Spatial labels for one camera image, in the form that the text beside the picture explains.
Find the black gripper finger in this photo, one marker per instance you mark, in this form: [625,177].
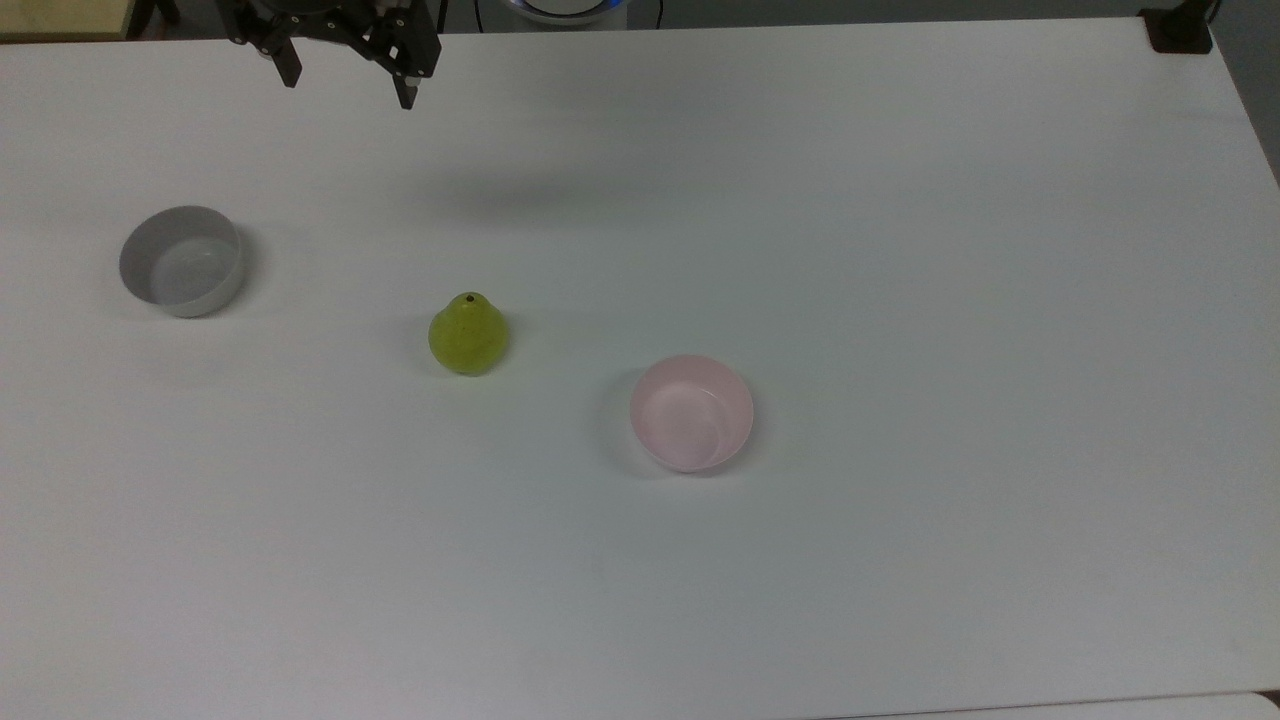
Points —
[285,55]
[420,50]

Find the white adjoining table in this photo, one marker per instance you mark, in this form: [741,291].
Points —
[1100,712]

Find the pink plastic bowl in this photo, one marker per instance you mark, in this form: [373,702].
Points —
[690,415]

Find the light wooden board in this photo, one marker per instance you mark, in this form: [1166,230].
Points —
[60,18]

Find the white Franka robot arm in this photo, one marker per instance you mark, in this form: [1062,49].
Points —
[560,10]

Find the green pear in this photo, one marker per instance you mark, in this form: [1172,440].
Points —
[468,338]

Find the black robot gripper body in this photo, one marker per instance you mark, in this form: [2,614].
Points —
[320,14]

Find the grey plastic bowl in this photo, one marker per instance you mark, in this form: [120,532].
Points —
[180,262]

